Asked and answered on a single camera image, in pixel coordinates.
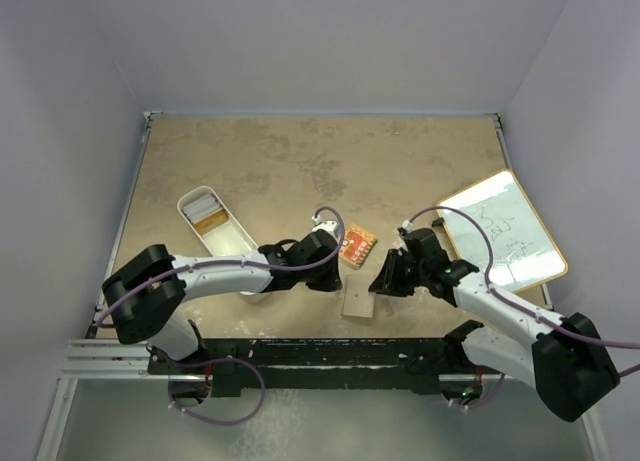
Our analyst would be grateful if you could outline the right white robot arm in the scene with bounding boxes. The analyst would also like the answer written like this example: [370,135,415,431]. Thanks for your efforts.
[368,228,620,422]

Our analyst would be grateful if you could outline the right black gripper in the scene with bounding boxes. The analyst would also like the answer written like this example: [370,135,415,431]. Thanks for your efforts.
[369,248,428,297]

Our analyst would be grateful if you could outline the white credit card stack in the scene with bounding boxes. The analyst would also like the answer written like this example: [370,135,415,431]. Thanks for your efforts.
[182,193,221,224]

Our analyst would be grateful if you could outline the white oblong plastic tray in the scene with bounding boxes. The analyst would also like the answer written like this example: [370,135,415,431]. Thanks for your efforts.
[176,185,266,305]

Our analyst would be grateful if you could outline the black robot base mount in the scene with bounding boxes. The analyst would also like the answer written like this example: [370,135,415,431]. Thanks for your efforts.
[148,320,483,398]

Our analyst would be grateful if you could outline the aluminium table frame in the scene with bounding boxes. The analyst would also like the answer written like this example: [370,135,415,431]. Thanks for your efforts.
[34,110,616,461]

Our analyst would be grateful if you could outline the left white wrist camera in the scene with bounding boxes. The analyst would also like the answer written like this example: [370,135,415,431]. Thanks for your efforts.
[312,220,344,241]

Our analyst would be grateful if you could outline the gold credit card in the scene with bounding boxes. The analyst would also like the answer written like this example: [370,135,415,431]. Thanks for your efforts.
[194,209,229,235]

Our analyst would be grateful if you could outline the orange spiral notebook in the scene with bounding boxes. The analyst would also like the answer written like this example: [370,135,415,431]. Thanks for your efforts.
[339,224,378,269]

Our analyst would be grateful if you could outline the yellow framed whiteboard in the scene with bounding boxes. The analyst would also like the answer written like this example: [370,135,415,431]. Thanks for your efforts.
[438,169,568,292]

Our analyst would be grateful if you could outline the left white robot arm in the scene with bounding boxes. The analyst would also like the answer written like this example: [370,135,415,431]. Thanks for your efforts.
[102,228,342,373]

